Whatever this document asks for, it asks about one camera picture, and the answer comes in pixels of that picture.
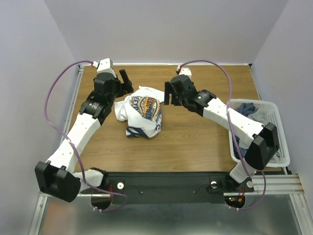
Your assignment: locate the purple cable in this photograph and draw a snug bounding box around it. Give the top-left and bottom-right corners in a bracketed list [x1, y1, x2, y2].
[176, 59, 267, 212]
[44, 60, 129, 213]

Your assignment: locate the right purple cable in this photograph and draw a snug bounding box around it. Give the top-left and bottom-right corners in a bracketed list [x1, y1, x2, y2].
[176, 59, 267, 212]

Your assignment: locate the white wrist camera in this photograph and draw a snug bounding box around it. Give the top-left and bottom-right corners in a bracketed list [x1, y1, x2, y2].
[91, 58, 114, 74]
[176, 66, 192, 78]

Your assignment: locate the aluminium frame rail left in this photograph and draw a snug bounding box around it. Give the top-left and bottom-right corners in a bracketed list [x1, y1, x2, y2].
[63, 65, 85, 134]

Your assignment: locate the aluminium frame rail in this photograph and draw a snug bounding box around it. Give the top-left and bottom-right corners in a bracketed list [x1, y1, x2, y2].
[63, 65, 85, 134]
[39, 174, 306, 196]

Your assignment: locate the grey tank top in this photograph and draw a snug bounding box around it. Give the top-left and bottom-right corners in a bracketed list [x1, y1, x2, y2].
[268, 147, 282, 165]

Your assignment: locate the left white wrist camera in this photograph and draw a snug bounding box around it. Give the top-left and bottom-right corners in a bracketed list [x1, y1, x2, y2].
[91, 58, 114, 74]

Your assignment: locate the white plastic laundry basket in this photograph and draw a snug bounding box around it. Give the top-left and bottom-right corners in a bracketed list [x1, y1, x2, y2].
[230, 99, 290, 167]

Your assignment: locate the navy blue tank top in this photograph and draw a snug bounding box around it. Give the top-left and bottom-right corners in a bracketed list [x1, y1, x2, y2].
[236, 102, 258, 120]

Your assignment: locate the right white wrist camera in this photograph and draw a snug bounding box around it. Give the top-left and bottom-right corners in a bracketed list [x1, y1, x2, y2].
[176, 66, 192, 78]

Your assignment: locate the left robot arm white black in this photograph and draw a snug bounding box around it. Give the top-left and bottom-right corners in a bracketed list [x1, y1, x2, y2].
[35, 69, 134, 202]

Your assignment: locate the aluminium frame rail front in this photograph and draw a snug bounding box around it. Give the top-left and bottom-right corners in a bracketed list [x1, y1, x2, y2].
[39, 174, 306, 196]

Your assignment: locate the white graphic tank top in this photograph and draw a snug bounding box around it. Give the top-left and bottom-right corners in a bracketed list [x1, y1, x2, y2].
[114, 86, 164, 139]

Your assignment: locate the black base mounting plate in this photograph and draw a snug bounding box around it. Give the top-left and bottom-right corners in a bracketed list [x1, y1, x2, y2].
[80, 172, 255, 205]

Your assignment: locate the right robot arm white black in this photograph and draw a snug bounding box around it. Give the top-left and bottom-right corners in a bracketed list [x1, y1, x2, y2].
[164, 75, 279, 191]

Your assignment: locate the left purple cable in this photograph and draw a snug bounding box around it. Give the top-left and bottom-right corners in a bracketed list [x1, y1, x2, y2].
[44, 60, 129, 213]

